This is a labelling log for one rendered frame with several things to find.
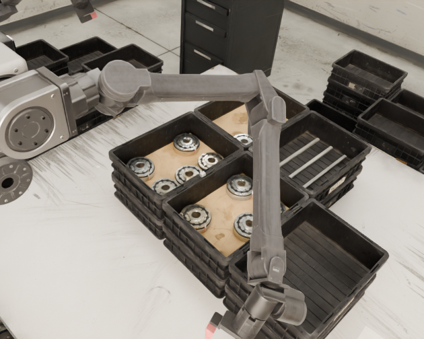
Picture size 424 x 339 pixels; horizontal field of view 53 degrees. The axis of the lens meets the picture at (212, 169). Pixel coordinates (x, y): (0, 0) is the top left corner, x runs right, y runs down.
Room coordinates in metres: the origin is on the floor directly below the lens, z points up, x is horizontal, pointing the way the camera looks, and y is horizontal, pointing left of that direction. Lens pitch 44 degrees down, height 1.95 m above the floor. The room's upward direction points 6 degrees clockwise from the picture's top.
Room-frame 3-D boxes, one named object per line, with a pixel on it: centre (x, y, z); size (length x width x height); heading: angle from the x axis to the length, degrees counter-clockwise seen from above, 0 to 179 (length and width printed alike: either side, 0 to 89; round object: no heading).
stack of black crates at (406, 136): (1.91, -1.01, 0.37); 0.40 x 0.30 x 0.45; 52
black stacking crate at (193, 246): (0.92, -0.09, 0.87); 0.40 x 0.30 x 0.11; 138
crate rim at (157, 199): (1.12, 0.13, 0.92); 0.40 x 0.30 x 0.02; 138
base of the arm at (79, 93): (0.67, 0.29, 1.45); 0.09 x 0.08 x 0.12; 52
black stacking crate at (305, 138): (1.22, -0.36, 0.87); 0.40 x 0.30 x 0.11; 138
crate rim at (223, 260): (0.92, -0.09, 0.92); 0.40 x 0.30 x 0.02; 138
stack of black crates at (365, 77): (2.47, -0.94, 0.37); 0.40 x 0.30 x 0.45; 52
